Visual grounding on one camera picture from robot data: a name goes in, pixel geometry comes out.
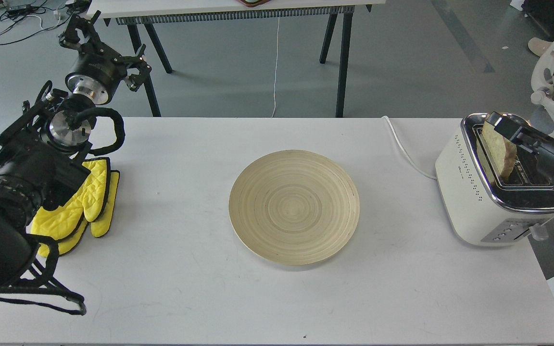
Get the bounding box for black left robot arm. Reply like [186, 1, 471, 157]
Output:
[0, 11, 151, 315]

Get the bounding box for white hanging cable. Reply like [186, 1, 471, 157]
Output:
[271, 17, 280, 118]

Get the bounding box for round wooden plate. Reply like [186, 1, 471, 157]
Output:
[228, 150, 361, 266]

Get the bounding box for yellow oven mitt top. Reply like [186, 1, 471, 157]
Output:
[29, 157, 111, 242]

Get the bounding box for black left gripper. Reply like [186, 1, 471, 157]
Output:
[59, 11, 152, 105]

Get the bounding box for yellow oven mitt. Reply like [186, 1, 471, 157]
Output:
[29, 157, 111, 242]
[29, 170, 120, 255]

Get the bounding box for white toaster power cable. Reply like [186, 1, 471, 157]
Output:
[382, 116, 437, 181]

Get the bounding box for slice of toast bread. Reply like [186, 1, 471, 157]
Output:
[481, 122, 517, 180]

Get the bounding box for black cables on floor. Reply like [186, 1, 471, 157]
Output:
[0, 0, 90, 46]

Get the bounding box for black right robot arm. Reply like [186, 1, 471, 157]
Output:
[485, 112, 554, 186]

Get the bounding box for yellow oven mitt bottom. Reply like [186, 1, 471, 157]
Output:
[29, 170, 120, 255]

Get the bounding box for white background table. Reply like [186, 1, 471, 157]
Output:
[87, 0, 380, 118]

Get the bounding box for cream white toaster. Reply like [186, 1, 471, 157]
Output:
[435, 112, 554, 246]

